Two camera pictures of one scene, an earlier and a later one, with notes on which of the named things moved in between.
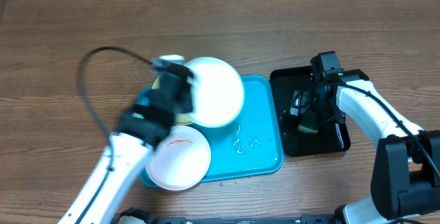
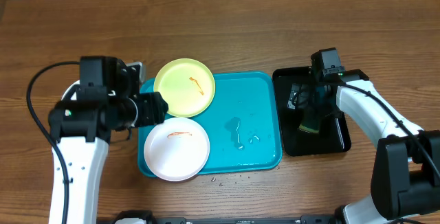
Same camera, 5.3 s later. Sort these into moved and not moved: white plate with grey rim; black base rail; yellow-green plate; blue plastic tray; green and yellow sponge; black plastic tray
Moved: white plate with grey rim; blue plastic tray; yellow-green plate
Not moved: black plastic tray; green and yellow sponge; black base rail
